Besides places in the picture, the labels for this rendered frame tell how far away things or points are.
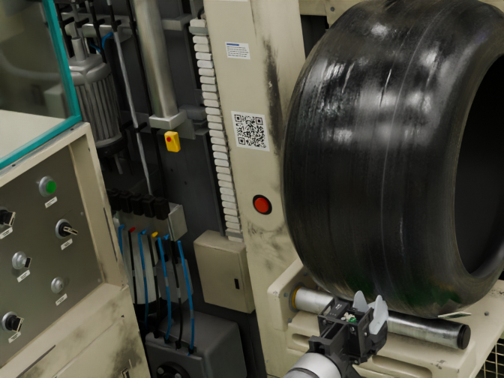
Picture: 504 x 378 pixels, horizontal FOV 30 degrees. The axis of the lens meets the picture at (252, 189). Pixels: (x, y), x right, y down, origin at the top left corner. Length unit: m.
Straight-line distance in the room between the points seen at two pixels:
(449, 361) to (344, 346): 0.29
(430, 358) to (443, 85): 0.52
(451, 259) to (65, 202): 0.76
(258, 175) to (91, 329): 0.46
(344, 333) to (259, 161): 0.47
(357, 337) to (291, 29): 0.59
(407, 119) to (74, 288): 0.82
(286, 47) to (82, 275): 0.63
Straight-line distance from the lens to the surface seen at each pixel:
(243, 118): 1.77
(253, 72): 1.71
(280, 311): 1.80
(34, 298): 1.86
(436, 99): 1.45
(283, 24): 1.71
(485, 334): 1.87
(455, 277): 1.57
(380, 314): 1.56
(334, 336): 1.46
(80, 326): 1.90
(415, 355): 1.73
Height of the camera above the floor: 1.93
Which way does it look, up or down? 27 degrees down
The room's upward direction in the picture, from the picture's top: 9 degrees counter-clockwise
